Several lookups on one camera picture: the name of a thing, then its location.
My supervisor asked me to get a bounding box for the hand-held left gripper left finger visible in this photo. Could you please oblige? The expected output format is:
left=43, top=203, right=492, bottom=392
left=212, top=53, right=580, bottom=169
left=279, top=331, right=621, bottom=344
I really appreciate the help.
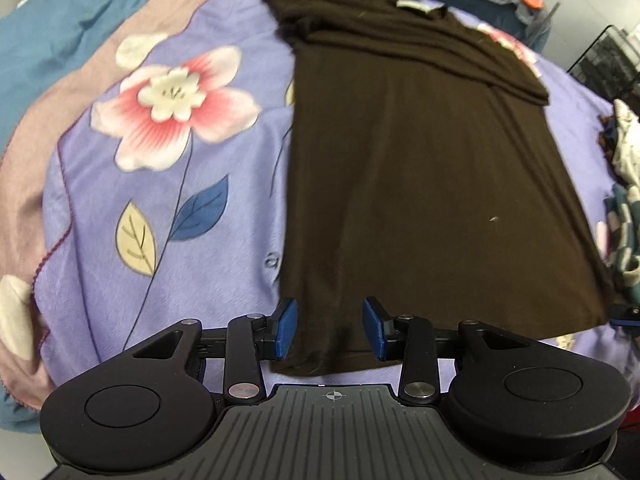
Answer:
left=133, top=298, right=300, bottom=404

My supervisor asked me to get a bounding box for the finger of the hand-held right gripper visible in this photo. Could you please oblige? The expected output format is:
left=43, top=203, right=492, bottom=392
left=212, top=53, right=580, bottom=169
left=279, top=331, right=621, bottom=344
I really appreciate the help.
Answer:
left=609, top=303, right=640, bottom=330

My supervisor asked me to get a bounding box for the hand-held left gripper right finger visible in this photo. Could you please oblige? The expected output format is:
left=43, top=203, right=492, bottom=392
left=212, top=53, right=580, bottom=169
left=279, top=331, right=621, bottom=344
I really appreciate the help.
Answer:
left=362, top=296, right=538, bottom=406

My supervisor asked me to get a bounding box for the dark brown knit garment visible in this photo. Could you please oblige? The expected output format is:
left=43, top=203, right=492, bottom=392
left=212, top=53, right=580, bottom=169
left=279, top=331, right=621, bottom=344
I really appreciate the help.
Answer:
left=261, top=0, right=621, bottom=377

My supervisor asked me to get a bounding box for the teal patterned cloth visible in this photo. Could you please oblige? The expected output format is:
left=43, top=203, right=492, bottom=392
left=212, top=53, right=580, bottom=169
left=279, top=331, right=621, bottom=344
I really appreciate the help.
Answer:
left=596, top=182, right=640, bottom=307

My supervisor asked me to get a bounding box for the white printed cloth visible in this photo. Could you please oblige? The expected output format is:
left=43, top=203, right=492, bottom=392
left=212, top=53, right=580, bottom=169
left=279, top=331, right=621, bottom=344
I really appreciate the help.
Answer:
left=599, top=99, right=640, bottom=187

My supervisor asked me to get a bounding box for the purple floral blanket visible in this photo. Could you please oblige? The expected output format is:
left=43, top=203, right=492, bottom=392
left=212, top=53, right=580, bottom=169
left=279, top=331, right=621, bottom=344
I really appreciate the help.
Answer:
left=0, top=0, right=640, bottom=413

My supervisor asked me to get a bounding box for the grey cloth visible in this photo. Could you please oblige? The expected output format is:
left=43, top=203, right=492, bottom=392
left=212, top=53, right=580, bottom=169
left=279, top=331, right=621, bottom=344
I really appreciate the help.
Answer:
left=440, top=0, right=552, bottom=53

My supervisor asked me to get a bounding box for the teal bed sheet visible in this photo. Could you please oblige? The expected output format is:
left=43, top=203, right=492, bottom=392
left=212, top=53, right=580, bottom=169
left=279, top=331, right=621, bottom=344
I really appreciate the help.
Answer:
left=0, top=0, right=236, bottom=433

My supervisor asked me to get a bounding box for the black wire rack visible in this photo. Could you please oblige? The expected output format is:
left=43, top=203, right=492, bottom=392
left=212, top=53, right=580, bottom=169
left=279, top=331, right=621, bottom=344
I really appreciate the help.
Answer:
left=567, top=24, right=640, bottom=105

